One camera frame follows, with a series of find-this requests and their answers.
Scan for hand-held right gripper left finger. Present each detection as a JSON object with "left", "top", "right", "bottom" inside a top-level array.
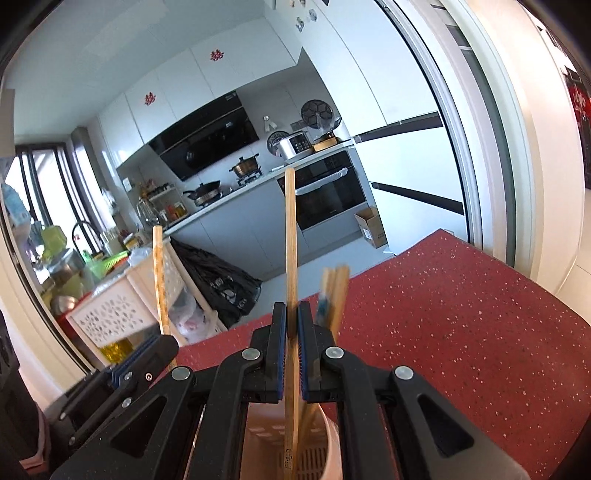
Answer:
[{"left": 50, "top": 301, "right": 288, "bottom": 480}]

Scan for group of fridge magnets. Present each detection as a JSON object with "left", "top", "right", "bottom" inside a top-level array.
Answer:
[{"left": 272, "top": 0, "right": 333, "bottom": 33}]

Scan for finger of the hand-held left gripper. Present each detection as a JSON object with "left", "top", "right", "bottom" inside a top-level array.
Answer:
[
  {"left": 117, "top": 335, "right": 179, "bottom": 408},
  {"left": 110, "top": 338, "right": 161, "bottom": 383}
]

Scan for black plastic bag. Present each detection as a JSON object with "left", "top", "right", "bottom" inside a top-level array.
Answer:
[{"left": 168, "top": 237, "right": 264, "bottom": 326}]

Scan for sliding glass door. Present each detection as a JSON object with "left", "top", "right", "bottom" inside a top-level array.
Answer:
[{"left": 383, "top": 0, "right": 522, "bottom": 271}]

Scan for white flower-cutout storage cart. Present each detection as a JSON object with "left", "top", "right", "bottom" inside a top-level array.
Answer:
[{"left": 66, "top": 244, "right": 229, "bottom": 352}]

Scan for blue and white carton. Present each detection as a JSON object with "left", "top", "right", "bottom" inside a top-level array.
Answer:
[{"left": 0, "top": 182, "right": 33, "bottom": 232}]

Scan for black range hood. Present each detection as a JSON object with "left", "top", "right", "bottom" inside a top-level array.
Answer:
[{"left": 148, "top": 91, "right": 259, "bottom": 182}]

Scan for white upper kitchen cabinets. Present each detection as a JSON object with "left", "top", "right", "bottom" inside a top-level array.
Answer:
[{"left": 95, "top": 9, "right": 308, "bottom": 169}]

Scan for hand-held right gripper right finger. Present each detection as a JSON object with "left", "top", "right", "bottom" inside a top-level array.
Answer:
[{"left": 298, "top": 300, "right": 532, "bottom": 480}]

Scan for spice rack with bottles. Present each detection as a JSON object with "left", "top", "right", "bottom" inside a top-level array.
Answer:
[{"left": 137, "top": 184, "right": 190, "bottom": 227}]

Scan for white refrigerator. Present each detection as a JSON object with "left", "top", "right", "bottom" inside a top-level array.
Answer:
[{"left": 295, "top": 0, "right": 467, "bottom": 250}]

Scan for steel cooking pot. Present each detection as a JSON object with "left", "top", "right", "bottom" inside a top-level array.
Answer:
[{"left": 229, "top": 154, "right": 260, "bottom": 178}]

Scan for black kitchen faucet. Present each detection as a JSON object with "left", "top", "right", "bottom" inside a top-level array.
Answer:
[{"left": 71, "top": 220, "right": 105, "bottom": 254}]

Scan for steel bowl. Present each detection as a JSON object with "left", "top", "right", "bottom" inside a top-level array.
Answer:
[{"left": 50, "top": 295, "right": 79, "bottom": 317}]

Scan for steel basin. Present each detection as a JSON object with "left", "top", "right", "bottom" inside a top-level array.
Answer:
[{"left": 46, "top": 249, "right": 88, "bottom": 287}]

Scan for black built-in oven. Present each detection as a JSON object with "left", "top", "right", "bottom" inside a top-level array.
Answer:
[{"left": 277, "top": 150, "right": 370, "bottom": 232}]

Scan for gold foil bag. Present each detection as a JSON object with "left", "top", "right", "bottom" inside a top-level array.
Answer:
[{"left": 99, "top": 337, "right": 139, "bottom": 365}]

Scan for blue patterned chopstick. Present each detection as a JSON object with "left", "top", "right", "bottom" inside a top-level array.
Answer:
[{"left": 316, "top": 270, "right": 334, "bottom": 330}]

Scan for silver rice cooker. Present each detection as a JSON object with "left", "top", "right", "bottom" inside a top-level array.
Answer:
[{"left": 277, "top": 130, "right": 312, "bottom": 160}]

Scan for cardboard box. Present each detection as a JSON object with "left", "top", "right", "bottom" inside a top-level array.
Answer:
[{"left": 354, "top": 206, "right": 389, "bottom": 250}]

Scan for grey wall plate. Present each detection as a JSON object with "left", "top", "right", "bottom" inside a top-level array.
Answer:
[{"left": 0, "top": 88, "right": 17, "bottom": 158}]

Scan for large round black tray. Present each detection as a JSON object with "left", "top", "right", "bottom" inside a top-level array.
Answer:
[{"left": 301, "top": 98, "right": 334, "bottom": 130}]

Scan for grey kitchen counter cabinet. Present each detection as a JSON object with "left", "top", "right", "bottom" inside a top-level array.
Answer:
[{"left": 164, "top": 143, "right": 370, "bottom": 282}]

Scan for black wok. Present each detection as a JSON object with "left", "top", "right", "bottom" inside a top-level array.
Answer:
[{"left": 182, "top": 181, "right": 222, "bottom": 206}]

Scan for red hanging decoration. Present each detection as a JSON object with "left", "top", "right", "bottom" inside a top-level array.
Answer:
[{"left": 566, "top": 74, "right": 591, "bottom": 130}]

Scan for green plastic basket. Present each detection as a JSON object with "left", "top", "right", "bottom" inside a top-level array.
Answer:
[{"left": 88, "top": 251, "right": 127, "bottom": 278}]

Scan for white plastic utensil holder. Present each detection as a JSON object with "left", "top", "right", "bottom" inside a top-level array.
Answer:
[{"left": 196, "top": 401, "right": 342, "bottom": 480}]

